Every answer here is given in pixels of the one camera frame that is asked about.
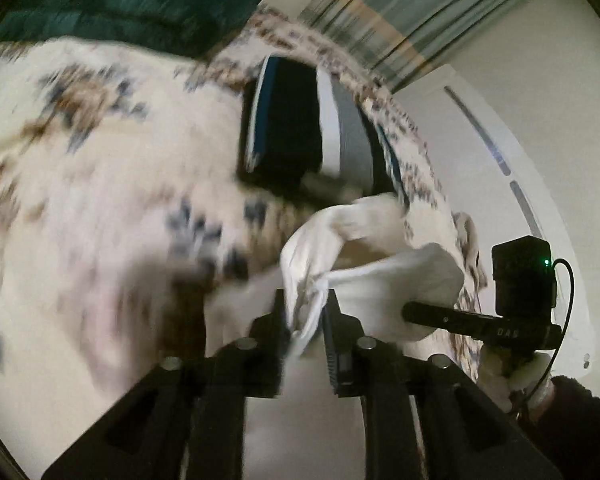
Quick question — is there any striped curtain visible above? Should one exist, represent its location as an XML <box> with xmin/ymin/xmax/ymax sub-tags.
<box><xmin>297</xmin><ymin>0</ymin><xmax>578</xmax><ymax>93</ymax></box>

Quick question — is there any white wardrobe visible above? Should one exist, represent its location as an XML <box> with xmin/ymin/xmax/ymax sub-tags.
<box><xmin>392</xmin><ymin>62</ymin><xmax>600</xmax><ymax>376</ymax></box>

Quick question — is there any person's right forearm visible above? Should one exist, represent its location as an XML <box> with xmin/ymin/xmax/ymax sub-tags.
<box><xmin>516</xmin><ymin>374</ymin><xmax>600</xmax><ymax>480</ymax></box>

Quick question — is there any person's right hand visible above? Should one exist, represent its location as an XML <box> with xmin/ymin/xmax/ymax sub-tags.
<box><xmin>476</xmin><ymin>346</ymin><xmax>554</xmax><ymax>413</ymax></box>

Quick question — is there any floral printed blanket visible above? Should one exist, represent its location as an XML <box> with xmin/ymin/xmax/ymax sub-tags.
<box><xmin>0</xmin><ymin>7</ymin><xmax>491</xmax><ymax>411</ymax></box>

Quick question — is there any black folded garment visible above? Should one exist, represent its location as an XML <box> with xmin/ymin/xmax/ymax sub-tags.
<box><xmin>236</xmin><ymin>54</ymin><xmax>327</xmax><ymax>196</ymax></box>

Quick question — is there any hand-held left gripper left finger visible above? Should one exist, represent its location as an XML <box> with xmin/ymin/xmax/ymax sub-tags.
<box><xmin>41</xmin><ymin>288</ymin><xmax>292</xmax><ymax>480</ymax></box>

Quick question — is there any dark green pillow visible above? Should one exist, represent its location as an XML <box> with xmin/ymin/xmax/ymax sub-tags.
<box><xmin>0</xmin><ymin>0</ymin><xmax>268</xmax><ymax>58</ymax></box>

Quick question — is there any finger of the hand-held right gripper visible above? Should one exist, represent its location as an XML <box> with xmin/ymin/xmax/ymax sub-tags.
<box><xmin>401</xmin><ymin>301</ymin><xmax>497</xmax><ymax>337</ymax></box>

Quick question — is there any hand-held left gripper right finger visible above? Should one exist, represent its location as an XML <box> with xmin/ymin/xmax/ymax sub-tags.
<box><xmin>323</xmin><ymin>289</ymin><xmax>565</xmax><ymax>480</ymax></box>

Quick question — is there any grey white folded garment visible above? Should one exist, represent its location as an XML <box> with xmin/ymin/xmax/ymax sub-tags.
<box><xmin>314</xmin><ymin>64</ymin><xmax>412</xmax><ymax>208</ymax></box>

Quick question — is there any small white garment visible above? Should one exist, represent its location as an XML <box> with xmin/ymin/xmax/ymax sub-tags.
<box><xmin>279</xmin><ymin>192</ymin><xmax>467</xmax><ymax>362</ymax></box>

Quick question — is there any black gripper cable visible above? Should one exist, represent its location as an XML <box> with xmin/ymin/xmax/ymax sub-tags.
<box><xmin>522</xmin><ymin>258</ymin><xmax>577</xmax><ymax>413</ymax></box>

